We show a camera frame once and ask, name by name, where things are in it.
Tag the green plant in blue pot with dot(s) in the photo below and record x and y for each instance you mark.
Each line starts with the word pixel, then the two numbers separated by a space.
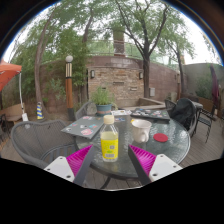
pixel 103 100

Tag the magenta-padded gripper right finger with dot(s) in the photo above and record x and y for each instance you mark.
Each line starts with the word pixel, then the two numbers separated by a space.
pixel 163 166

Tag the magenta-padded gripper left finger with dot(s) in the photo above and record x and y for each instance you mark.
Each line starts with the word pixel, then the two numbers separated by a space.
pixel 59 166

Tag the wooden lamp post with globe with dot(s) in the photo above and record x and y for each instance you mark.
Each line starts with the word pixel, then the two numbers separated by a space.
pixel 69 90

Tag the white sticker sheet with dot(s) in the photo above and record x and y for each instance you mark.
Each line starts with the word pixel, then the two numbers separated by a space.
pixel 120 112

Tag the black laptop with stickers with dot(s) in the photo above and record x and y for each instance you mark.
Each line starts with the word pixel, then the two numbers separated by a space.
pixel 150 114

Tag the dark round patio table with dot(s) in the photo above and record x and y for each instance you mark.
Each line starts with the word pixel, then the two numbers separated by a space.
pixel 198 105

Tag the blue card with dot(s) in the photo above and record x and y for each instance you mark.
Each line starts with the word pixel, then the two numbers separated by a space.
pixel 120 119

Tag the orange canopy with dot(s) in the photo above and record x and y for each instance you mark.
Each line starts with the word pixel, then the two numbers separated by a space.
pixel 8 71

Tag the forked dark tree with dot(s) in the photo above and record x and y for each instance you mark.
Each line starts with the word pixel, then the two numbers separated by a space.
pixel 146 76

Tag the blue yellow striped bollard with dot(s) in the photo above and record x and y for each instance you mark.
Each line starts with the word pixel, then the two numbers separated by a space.
pixel 40 110

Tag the flat round red coaster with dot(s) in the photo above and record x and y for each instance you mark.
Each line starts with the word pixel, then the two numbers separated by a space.
pixel 160 137

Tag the clear bottle with yellow label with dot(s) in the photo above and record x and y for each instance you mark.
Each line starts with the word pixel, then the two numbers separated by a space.
pixel 109 143

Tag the grey wicker armchair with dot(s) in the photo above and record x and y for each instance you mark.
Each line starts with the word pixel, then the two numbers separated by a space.
pixel 36 140
pixel 85 111
pixel 193 125

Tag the grey laptop with stickers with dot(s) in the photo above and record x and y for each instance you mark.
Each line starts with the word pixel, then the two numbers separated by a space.
pixel 81 127

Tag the black metal chair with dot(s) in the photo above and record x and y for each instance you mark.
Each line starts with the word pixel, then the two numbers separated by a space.
pixel 206 120

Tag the black wall lamp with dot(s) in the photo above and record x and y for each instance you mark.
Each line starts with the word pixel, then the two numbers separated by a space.
pixel 141 75
pixel 92 74

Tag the grey wall box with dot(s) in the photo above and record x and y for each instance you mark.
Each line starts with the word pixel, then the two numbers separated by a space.
pixel 152 92

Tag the dark patio chair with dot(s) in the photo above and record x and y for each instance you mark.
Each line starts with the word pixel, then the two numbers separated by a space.
pixel 4 128

